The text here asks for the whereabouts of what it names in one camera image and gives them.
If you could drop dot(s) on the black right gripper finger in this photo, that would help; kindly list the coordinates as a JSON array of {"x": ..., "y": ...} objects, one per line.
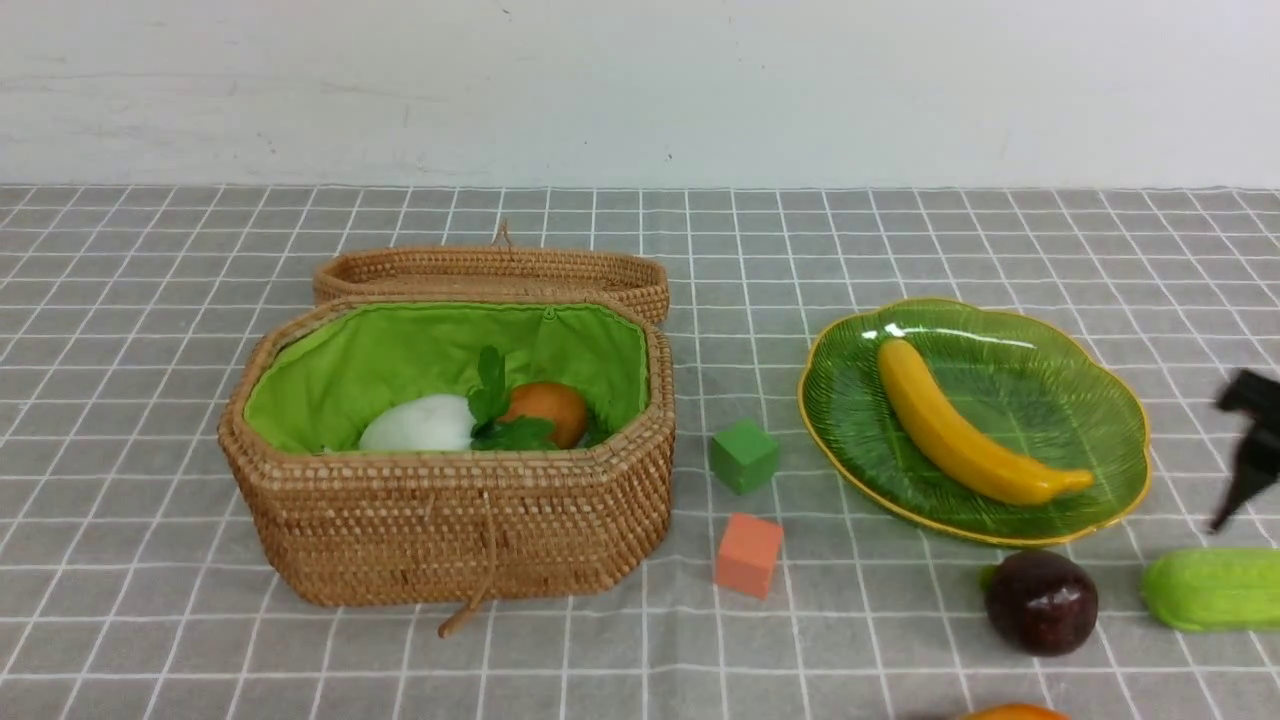
[{"x": 1256, "y": 459}]

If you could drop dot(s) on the yellow banana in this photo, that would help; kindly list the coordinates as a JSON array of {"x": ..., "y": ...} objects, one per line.
[{"x": 956, "y": 446}]

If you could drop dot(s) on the brown potato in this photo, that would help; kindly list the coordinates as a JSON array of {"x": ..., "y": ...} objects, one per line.
[{"x": 557, "y": 403}]

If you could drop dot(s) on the white radish with green leaves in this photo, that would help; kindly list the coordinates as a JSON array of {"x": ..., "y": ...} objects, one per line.
[{"x": 457, "y": 423}]

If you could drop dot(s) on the light green cucumber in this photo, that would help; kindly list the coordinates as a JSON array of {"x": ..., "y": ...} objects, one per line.
[{"x": 1203, "y": 590}]

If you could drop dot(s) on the green glass leaf plate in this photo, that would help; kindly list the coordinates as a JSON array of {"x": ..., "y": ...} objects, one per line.
[{"x": 1022, "y": 382}]

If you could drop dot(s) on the dark purple round fruit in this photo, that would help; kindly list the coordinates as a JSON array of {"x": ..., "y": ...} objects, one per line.
[{"x": 1040, "y": 602}]

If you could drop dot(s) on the orange carrot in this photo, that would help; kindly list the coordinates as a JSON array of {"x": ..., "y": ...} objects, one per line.
[{"x": 1015, "y": 711}]

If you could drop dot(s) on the green foam cube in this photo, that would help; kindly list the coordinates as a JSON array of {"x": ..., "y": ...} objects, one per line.
[{"x": 744, "y": 456}]

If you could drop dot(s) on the orange foam cube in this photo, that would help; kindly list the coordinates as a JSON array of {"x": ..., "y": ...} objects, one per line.
[{"x": 748, "y": 555}]

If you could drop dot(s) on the woven wicker basket lid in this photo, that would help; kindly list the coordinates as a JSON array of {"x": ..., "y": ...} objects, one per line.
[{"x": 641, "y": 284}]

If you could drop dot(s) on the woven wicker basket green lining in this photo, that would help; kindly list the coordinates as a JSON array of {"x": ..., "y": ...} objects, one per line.
[{"x": 350, "y": 528}]

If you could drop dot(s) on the grey checked tablecloth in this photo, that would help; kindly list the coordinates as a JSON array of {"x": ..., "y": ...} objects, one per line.
[{"x": 134, "y": 585}]

